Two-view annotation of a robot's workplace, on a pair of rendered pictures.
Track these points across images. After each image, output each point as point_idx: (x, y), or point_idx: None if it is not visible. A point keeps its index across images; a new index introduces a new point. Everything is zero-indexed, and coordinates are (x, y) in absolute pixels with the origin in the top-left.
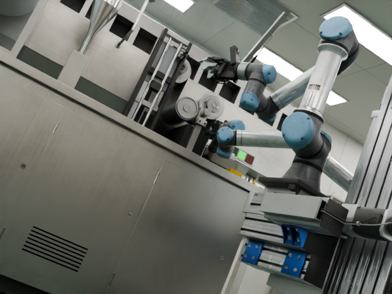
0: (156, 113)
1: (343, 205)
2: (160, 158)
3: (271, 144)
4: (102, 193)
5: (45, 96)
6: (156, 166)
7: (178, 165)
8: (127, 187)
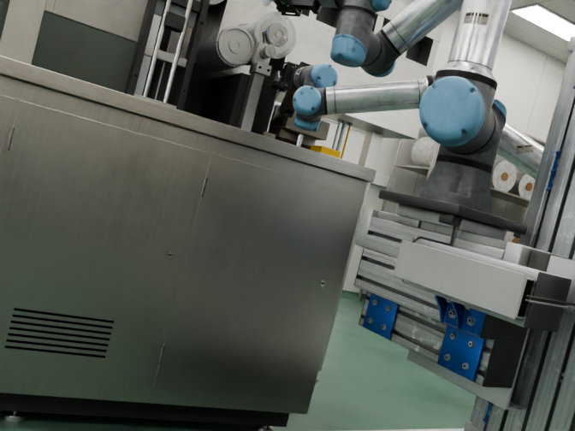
0: (185, 70)
1: (554, 259)
2: (204, 153)
3: (387, 107)
4: (119, 232)
5: None
6: (200, 168)
7: (235, 159)
8: (158, 212)
